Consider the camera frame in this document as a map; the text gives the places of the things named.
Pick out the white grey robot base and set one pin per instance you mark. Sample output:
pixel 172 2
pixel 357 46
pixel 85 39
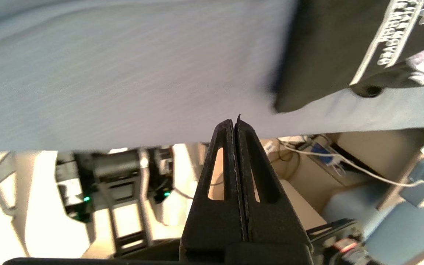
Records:
pixel 50 221

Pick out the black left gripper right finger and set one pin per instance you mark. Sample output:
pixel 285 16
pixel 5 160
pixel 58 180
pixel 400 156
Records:
pixel 271 224

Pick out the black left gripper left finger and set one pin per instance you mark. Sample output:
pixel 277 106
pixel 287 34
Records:
pixel 215 228

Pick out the grey blue box device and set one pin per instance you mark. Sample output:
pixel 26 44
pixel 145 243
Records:
pixel 423 184

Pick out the tan cardboard box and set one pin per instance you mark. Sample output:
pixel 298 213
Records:
pixel 381 147
pixel 304 206

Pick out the brown wooden panel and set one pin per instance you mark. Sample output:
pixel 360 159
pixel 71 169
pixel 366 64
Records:
pixel 396 191

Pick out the blue power adapter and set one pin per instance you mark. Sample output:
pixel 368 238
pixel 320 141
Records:
pixel 322 154

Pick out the black t-shirt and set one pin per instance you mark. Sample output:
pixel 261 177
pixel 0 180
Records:
pixel 326 44

